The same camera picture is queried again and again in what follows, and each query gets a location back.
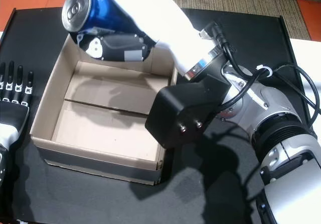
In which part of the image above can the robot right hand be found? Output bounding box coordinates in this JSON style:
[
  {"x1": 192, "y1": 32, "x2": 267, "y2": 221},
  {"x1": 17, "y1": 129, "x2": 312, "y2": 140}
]
[{"x1": 76, "y1": 0, "x2": 222, "y2": 81}]

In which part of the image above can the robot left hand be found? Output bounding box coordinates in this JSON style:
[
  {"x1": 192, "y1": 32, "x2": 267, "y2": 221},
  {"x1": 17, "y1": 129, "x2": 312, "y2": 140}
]
[{"x1": 0, "y1": 61, "x2": 35, "y2": 147}]

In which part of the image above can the blue drink can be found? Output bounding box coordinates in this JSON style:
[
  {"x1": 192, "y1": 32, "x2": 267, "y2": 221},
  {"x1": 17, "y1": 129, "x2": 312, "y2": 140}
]
[{"x1": 61, "y1": 0, "x2": 141, "y2": 38}]

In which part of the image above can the open cardboard box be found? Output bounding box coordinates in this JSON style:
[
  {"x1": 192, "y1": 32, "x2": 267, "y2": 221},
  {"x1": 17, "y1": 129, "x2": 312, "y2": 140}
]
[{"x1": 29, "y1": 32, "x2": 179, "y2": 186}]

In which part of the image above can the white side table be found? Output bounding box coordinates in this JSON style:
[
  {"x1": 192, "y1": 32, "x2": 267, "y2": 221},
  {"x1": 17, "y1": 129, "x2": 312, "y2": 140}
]
[{"x1": 287, "y1": 38, "x2": 321, "y2": 141}]

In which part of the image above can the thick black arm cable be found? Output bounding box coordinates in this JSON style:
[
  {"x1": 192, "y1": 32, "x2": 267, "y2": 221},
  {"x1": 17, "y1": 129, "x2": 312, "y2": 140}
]
[{"x1": 210, "y1": 22, "x2": 260, "y2": 109}]

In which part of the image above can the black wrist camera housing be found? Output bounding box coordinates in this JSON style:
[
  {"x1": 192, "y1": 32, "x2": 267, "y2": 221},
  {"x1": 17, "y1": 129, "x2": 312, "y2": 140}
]
[{"x1": 144, "y1": 74, "x2": 231, "y2": 150}]

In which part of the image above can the white cable tie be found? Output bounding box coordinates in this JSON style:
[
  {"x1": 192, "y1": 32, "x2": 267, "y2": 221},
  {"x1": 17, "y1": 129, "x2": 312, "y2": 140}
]
[{"x1": 255, "y1": 64, "x2": 274, "y2": 78}]

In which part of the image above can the looped black arm cable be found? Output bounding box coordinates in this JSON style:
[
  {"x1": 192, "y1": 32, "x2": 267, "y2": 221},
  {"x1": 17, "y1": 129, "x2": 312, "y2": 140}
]
[{"x1": 272, "y1": 63, "x2": 321, "y2": 129}]

